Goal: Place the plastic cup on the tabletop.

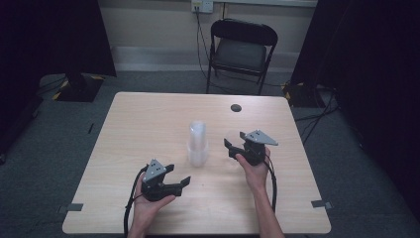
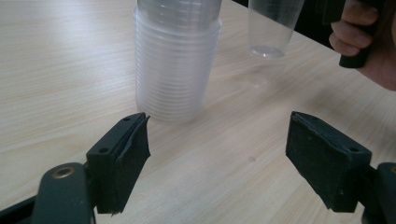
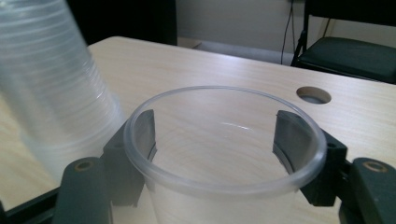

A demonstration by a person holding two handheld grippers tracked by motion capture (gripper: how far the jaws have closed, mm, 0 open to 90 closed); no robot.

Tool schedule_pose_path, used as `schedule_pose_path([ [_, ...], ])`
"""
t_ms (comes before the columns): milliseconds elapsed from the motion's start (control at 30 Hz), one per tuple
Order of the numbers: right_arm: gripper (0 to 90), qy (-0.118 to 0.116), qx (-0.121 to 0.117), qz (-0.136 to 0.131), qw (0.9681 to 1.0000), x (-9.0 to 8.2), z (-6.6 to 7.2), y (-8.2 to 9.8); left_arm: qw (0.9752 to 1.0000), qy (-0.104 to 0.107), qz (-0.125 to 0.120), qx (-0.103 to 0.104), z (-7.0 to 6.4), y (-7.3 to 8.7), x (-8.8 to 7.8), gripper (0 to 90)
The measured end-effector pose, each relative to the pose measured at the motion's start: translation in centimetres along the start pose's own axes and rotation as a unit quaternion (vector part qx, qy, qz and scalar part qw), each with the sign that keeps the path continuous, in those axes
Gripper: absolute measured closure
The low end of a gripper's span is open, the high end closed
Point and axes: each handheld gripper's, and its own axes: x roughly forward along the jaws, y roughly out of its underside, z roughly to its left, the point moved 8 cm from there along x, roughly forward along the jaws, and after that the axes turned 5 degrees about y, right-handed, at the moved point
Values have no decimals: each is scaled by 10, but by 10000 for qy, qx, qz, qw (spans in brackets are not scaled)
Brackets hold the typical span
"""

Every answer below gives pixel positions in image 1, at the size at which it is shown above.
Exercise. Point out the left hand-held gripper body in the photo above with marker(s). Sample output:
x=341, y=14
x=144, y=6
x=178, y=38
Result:
x=157, y=188

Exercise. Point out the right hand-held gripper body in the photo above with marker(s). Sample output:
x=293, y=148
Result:
x=252, y=150

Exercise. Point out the stack of clear plastic cups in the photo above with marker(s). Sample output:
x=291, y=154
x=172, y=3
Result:
x=197, y=145

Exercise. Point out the person's left hand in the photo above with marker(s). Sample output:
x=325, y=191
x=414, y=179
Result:
x=148, y=211

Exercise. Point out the person's right hand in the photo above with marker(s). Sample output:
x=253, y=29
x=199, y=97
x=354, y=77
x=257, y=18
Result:
x=256, y=175

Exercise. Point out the black table grommet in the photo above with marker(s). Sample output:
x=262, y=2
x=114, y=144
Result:
x=236, y=108

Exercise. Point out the black stand base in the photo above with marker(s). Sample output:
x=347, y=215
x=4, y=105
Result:
x=81, y=87
x=302, y=95

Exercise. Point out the black folding chair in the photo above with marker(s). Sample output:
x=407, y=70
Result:
x=242, y=53

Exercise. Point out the grey tape strip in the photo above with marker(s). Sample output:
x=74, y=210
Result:
x=320, y=204
x=74, y=207

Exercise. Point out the dark curtain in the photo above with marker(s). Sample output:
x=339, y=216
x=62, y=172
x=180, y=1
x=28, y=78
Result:
x=43, y=39
x=373, y=66

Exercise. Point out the white wall socket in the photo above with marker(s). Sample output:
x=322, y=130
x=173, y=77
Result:
x=202, y=5

